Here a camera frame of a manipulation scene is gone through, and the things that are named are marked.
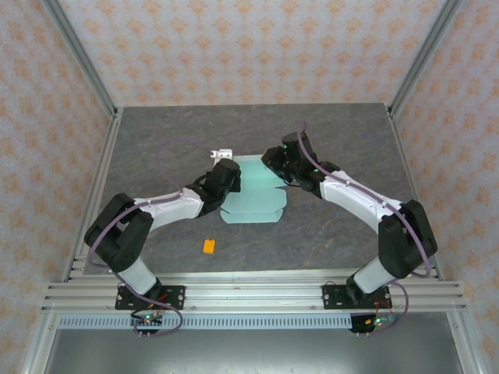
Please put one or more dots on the aluminium side rail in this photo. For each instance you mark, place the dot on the aluminium side rail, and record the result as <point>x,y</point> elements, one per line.
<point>405,167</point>
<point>99,175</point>

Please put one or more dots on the small circuit board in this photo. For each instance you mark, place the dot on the small circuit board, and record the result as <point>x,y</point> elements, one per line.
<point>380,321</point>
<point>147,320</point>

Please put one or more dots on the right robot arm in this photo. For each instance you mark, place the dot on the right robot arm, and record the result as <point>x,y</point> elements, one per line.
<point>351,195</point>

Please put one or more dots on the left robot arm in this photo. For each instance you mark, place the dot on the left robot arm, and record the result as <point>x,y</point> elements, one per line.
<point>171,206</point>

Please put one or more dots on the grey metal sheet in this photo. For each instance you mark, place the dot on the grey metal sheet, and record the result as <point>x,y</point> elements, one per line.
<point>253,352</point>

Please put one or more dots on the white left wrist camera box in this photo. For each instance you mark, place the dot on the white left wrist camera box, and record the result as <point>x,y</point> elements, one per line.
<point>222,154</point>

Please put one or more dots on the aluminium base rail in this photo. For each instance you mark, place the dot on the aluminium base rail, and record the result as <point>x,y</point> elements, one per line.
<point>253,292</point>

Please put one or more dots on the aluminium corner post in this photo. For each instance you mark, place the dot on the aluminium corner post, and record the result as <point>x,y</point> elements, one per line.
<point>83,62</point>
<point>423,58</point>

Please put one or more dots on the small orange block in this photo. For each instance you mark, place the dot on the small orange block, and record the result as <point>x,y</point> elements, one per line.
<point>209,247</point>

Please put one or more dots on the mint green paper box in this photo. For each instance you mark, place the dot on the mint green paper box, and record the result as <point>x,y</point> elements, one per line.
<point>253,202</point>

